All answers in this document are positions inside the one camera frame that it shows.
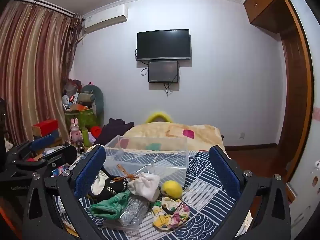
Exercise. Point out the red box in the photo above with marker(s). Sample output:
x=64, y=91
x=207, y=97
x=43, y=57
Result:
x=47, y=126

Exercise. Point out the silver glitter pouch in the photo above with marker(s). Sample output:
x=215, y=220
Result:
x=132, y=210

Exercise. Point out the yellow fluffy cushion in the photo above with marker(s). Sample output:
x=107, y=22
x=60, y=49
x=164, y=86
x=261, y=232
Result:
x=156, y=116

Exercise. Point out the black printed pouch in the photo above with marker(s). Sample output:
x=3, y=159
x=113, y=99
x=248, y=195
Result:
x=113, y=188

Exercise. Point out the beige fleece blanket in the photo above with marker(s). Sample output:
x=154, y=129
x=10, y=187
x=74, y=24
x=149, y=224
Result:
x=160, y=130

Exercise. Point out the red knitted hat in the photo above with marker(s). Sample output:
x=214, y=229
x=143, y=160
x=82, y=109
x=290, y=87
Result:
x=96, y=131

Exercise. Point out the curtain rail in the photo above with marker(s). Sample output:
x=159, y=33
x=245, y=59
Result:
x=47, y=6

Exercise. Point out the black wall television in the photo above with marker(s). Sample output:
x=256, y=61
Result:
x=163, y=44

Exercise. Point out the green storage bag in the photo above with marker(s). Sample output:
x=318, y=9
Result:
x=87, y=118

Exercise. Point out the floral fabric scrunchie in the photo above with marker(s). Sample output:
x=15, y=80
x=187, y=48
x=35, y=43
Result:
x=162, y=220

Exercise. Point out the pile of assorted toys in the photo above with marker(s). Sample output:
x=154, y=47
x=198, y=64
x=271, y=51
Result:
x=71, y=95

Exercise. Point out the green knitted sock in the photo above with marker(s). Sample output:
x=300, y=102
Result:
x=107, y=208

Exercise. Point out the green bottle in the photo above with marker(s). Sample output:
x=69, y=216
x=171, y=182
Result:
x=86, y=137

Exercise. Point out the white sock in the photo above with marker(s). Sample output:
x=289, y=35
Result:
x=99, y=181

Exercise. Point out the wardrobe with sliding door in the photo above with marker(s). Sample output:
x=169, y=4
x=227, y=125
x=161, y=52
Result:
x=297, y=92

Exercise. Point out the pink bunny toy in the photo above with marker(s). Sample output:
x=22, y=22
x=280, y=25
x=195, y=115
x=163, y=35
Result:
x=76, y=132

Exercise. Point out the white wall socket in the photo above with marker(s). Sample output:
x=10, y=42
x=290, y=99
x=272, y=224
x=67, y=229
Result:
x=242, y=135

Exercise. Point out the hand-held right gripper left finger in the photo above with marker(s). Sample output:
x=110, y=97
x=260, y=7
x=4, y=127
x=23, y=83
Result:
x=90, y=171

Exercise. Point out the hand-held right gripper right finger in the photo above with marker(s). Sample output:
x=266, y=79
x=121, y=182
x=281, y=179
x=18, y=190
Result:
x=225, y=172

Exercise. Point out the dark purple cloth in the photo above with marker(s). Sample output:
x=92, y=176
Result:
x=112, y=130

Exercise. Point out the yellow plush ball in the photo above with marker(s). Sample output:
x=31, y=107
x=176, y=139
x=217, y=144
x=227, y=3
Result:
x=171, y=188

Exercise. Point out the clear plastic storage box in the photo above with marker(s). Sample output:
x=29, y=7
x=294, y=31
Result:
x=150, y=160

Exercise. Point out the wooden overhead cabinet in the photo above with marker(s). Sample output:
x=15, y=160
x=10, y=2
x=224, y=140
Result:
x=267, y=7

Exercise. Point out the white air conditioner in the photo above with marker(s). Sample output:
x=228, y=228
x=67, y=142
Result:
x=105, y=17

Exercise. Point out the small black monitor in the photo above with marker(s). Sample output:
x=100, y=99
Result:
x=163, y=71

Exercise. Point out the striped brown curtain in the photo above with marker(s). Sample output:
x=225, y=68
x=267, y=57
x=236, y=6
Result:
x=32, y=67

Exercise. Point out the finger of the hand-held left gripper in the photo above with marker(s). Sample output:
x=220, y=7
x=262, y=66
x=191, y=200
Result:
x=62, y=153
x=45, y=140

